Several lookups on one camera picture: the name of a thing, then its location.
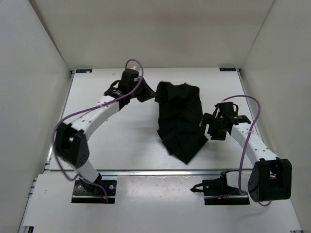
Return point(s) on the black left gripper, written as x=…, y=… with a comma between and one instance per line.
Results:
x=149, y=93

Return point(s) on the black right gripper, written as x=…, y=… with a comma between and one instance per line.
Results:
x=208, y=119

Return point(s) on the black skirt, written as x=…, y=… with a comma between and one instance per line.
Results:
x=180, y=117

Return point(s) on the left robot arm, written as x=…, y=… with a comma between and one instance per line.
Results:
x=71, y=134

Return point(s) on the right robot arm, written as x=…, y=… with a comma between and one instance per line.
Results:
x=270, y=178

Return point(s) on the right corner label sticker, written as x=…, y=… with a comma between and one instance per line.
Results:
x=227, y=69

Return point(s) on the corner label sticker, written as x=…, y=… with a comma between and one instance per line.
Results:
x=227, y=69
x=83, y=71

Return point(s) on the left corner label sticker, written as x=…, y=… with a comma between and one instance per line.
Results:
x=83, y=71

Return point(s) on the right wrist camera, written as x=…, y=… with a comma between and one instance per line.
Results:
x=226, y=109

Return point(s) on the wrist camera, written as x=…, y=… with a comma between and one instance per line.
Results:
x=129, y=77
x=226, y=109

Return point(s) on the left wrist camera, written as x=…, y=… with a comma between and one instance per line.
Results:
x=129, y=77

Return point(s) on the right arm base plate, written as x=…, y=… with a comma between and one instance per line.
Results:
x=217, y=192

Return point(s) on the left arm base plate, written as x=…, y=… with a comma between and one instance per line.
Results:
x=85, y=193

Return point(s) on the aluminium table edge rail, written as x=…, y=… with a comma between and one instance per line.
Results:
x=187, y=172

